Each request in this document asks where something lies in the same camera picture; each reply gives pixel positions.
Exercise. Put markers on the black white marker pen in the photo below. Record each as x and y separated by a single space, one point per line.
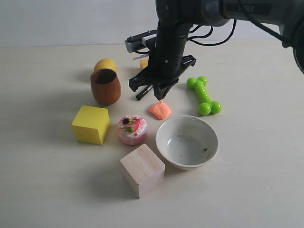
144 92

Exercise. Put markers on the yellow lemon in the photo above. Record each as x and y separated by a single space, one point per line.
106 63

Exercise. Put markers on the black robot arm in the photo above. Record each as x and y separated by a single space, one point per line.
282 19

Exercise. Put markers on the orange soft clay lump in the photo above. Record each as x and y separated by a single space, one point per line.
160 110

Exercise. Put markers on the light wooden cube block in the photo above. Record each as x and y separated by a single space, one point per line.
143 170

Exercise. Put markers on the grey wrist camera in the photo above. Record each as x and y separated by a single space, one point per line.
141 41

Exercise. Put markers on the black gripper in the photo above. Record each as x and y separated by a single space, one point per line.
164 59

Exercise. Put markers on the pink toy cake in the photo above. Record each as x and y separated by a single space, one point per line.
132 129

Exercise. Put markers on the yellow cheese wedge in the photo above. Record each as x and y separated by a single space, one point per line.
143 63

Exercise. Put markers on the green bone dog toy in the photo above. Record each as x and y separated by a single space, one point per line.
207 105

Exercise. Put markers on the white ceramic bowl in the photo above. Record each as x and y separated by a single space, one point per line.
187 142

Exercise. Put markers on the yellow cube block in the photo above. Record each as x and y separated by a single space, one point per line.
91 124

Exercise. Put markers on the brown wooden cup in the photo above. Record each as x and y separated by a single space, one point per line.
105 86

